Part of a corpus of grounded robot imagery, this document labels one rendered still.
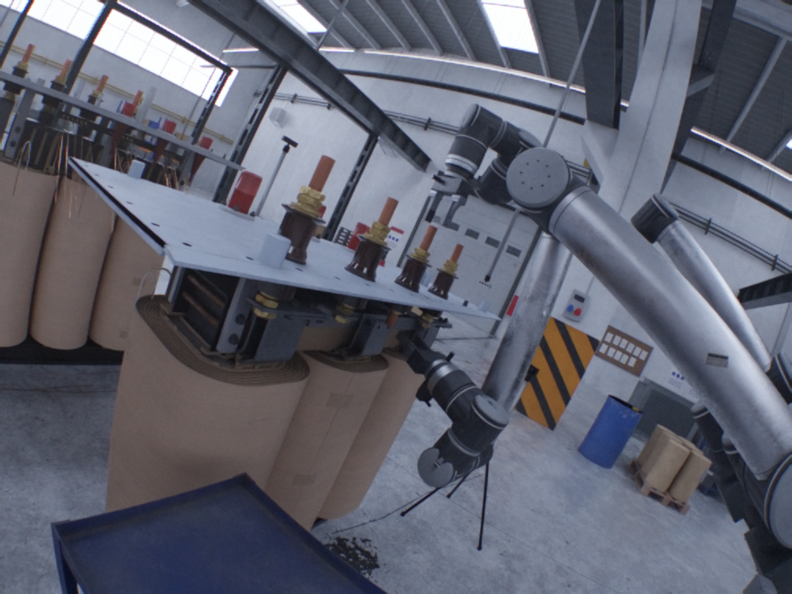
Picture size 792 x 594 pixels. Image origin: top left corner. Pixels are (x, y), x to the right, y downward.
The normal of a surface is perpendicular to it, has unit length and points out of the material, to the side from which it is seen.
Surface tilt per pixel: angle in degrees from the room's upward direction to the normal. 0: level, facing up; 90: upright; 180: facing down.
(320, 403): 90
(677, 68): 90
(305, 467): 90
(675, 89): 90
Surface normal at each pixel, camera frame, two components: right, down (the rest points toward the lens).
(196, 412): 0.20, 0.22
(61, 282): 0.52, 0.34
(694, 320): -0.48, -0.25
